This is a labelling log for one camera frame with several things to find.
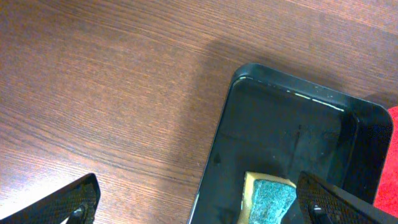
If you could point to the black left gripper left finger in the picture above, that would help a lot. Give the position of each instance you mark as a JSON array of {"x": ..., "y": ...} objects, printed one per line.
[{"x": 74, "y": 203}]

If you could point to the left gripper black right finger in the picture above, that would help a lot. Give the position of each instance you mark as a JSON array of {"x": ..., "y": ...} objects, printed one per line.
[{"x": 321, "y": 203}]

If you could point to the green and yellow sponge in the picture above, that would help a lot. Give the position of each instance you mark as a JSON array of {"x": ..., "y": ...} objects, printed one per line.
[{"x": 266, "y": 198}]

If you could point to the red plastic tray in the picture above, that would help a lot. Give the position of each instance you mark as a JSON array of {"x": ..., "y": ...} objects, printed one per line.
[{"x": 386, "y": 197}]

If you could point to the black plastic tray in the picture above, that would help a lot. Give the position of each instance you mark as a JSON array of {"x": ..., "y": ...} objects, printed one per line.
[{"x": 274, "y": 123}]

